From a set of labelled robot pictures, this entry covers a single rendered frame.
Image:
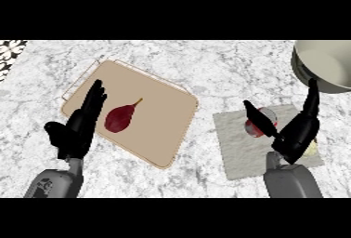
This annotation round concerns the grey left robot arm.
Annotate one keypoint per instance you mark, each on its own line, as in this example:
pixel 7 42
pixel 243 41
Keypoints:
pixel 57 181

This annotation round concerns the tan cutting board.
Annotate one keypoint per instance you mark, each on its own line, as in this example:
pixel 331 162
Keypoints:
pixel 138 114

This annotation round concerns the red can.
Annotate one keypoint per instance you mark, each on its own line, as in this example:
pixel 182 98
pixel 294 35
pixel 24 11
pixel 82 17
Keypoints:
pixel 269 116

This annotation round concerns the pale yellow item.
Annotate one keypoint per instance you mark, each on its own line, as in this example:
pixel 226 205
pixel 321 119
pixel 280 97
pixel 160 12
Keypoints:
pixel 312 149

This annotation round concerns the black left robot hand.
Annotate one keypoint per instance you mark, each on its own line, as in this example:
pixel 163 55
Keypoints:
pixel 78 127

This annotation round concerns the dark red pear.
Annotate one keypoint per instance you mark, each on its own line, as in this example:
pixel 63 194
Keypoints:
pixel 120 117

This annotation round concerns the grey placemat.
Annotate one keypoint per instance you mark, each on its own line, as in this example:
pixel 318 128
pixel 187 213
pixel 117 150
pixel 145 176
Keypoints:
pixel 247 148

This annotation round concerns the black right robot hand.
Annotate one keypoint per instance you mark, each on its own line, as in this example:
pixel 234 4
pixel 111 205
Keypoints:
pixel 300 130

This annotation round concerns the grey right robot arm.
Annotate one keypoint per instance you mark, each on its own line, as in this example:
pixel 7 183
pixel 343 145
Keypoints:
pixel 290 179

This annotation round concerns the cream bowl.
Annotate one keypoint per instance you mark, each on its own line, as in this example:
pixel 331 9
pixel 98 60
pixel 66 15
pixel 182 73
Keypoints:
pixel 325 65

